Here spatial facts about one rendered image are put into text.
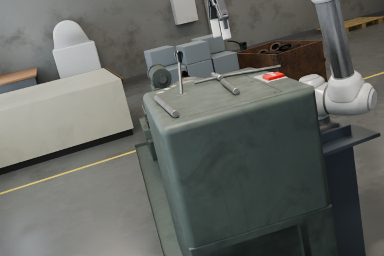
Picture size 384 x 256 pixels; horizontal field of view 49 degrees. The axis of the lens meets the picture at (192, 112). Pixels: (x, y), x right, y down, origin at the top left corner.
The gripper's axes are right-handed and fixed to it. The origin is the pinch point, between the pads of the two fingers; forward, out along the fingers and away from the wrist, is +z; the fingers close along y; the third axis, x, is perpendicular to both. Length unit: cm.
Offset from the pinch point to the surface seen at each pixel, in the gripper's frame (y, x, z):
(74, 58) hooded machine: 698, 111, 52
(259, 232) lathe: -43, 12, 57
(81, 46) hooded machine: 699, 92, 33
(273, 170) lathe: -43, 4, 38
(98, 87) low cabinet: 384, 68, 69
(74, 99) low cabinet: 380, 100, 76
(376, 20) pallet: 778, -592, 135
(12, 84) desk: 599, 213, 63
